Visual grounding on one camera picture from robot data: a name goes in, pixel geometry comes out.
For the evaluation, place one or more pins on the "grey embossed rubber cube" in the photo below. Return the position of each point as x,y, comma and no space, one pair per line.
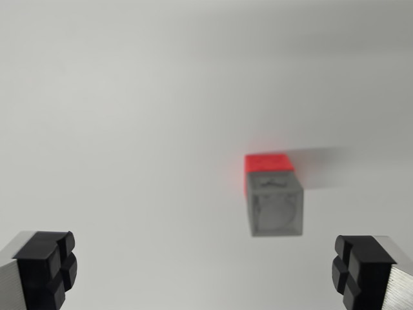
276,206

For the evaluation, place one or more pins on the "red embossed rubber cube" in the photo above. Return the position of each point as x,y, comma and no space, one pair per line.
267,163

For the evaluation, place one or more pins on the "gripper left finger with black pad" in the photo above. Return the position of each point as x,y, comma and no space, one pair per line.
35,274

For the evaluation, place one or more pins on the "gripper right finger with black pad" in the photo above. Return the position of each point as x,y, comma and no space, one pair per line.
371,274

